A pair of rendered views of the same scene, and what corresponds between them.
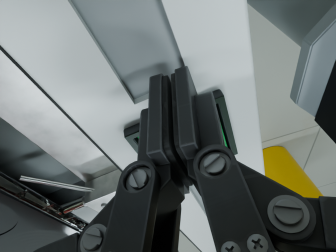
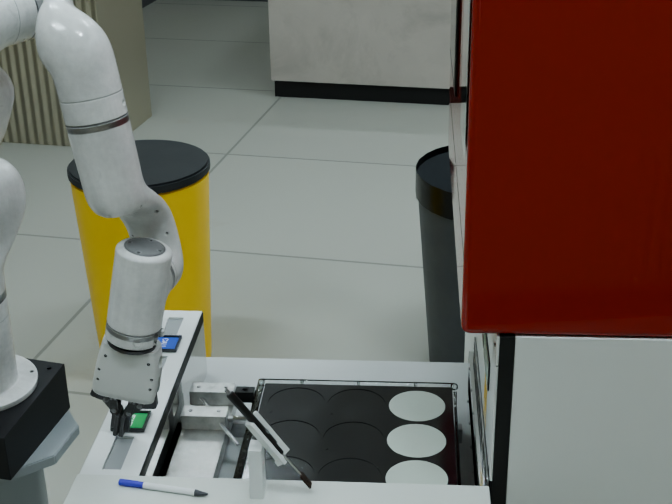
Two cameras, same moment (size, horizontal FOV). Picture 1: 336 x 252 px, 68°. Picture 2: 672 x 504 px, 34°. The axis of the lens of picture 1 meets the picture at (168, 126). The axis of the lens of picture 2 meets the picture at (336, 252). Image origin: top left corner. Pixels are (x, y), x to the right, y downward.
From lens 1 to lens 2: 1.73 m
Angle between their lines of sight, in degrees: 21
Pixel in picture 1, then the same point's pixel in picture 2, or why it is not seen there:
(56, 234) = (273, 405)
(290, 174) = not seen: hidden behind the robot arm
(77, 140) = (200, 451)
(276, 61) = not seen: outside the picture
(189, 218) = (163, 386)
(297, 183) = not seen: hidden behind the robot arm
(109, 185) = (207, 421)
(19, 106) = (201, 472)
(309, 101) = (68, 423)
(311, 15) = (31, 489)
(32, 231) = (279, 413)
